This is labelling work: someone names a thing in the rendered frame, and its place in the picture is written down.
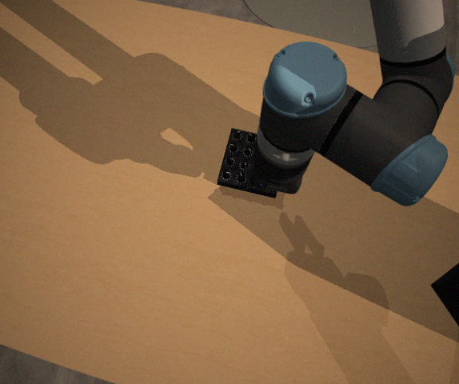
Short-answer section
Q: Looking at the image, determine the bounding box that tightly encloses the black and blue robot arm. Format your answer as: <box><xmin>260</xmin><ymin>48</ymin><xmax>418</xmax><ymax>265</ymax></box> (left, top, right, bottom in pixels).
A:
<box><xmin>260</xmin><ymin>0</ymin><xmax>455</xmax><ymax>206</ymax></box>

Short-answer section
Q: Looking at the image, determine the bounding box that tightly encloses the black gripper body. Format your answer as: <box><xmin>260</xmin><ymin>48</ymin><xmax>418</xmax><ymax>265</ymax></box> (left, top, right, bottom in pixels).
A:
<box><xmin>249</xmin><ymin>119</ymin><xmax>315</xmax><ymax>194</ymax></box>

